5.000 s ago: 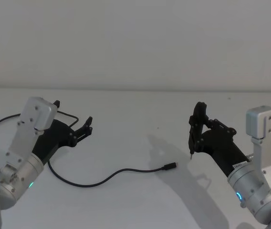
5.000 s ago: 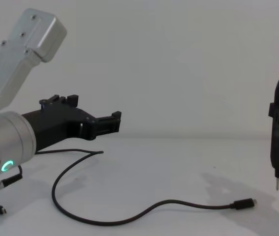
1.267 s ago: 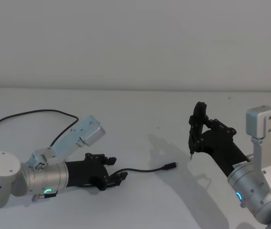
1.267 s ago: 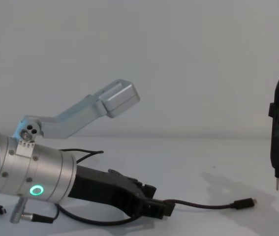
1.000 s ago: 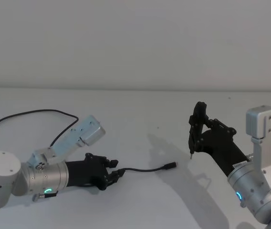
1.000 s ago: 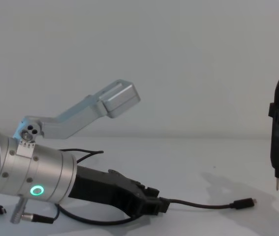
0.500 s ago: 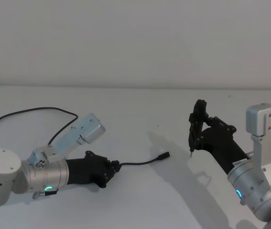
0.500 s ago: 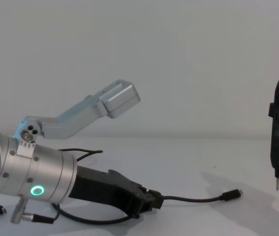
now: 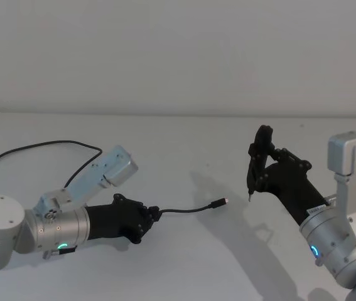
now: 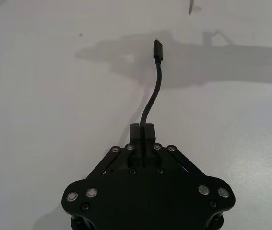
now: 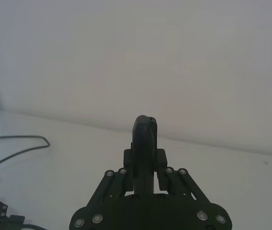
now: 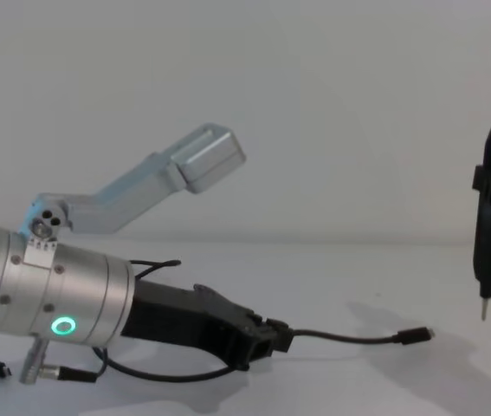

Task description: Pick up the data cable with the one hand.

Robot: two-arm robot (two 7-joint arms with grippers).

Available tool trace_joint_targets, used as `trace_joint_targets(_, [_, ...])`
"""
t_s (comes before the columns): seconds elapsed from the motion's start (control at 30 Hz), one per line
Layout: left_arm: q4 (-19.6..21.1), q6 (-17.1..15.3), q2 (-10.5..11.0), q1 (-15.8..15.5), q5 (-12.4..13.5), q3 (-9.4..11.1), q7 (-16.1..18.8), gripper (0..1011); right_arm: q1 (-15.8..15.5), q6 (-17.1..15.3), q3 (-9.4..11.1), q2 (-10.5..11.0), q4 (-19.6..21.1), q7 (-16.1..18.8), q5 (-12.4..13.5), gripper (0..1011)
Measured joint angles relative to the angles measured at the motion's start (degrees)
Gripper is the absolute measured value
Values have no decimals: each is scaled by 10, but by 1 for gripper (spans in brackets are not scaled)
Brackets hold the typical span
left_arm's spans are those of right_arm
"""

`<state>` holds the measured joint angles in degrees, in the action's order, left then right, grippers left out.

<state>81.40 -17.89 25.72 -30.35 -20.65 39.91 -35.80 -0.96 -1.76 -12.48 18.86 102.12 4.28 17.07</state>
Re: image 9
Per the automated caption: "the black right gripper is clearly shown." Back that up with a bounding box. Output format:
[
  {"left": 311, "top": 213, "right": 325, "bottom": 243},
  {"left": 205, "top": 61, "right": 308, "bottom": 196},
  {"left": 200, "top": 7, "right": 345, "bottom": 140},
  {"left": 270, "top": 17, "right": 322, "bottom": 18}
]
[{"left": 245, "top": 124, "right": 329, "bottom": 226}]

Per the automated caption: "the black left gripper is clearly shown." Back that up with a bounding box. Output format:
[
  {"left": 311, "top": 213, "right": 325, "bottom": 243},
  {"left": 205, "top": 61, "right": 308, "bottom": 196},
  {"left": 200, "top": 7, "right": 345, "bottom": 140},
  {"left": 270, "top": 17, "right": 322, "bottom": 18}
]
[{"left": 85, "top": 193, "right": 161, "bottom": 245}]

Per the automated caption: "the white table cloth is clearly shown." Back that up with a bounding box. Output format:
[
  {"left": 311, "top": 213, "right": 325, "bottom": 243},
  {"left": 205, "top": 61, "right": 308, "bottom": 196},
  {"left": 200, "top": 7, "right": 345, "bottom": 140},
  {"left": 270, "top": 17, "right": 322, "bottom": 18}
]
[{"left": 0, "top": 108, "right": 356, "bottom": 301}]

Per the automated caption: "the long black looping cable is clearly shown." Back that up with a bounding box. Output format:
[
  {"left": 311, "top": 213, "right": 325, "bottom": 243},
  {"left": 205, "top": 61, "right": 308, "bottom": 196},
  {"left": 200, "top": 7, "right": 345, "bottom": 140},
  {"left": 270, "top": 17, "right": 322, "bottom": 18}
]
[{"left": 0, "top": 139, "right": 104, "bottom": 191}]

